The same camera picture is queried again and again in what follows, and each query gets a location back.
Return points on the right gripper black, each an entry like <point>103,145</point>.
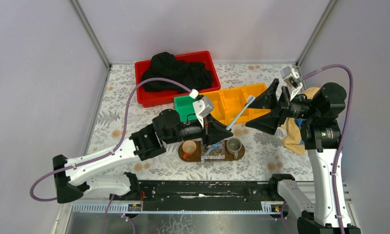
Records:
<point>269,123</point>

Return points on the brown wooden oval tray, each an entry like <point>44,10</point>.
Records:
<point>196,157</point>

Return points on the black cloth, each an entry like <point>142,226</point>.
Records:
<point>192,75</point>

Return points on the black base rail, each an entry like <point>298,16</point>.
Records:
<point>202,196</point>

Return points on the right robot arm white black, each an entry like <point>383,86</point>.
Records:
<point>321,135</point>

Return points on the grey cup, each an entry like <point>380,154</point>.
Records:
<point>233,146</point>

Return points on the yellow bin with toothpaste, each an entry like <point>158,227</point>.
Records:
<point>234,100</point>

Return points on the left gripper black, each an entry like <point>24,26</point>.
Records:
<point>206,133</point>

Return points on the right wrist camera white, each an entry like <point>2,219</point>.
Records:
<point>294,82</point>

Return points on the green plastic bin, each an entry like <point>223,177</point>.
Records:
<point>184,107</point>

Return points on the blue cloth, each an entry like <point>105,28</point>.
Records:
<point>300,123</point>

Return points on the clear textured glass holder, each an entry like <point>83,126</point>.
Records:
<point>218,154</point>

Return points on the yellow cloth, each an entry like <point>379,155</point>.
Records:
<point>292,140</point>

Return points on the orange cup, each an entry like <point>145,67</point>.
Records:
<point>189,147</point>

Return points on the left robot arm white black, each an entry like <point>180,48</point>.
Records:
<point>83,175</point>

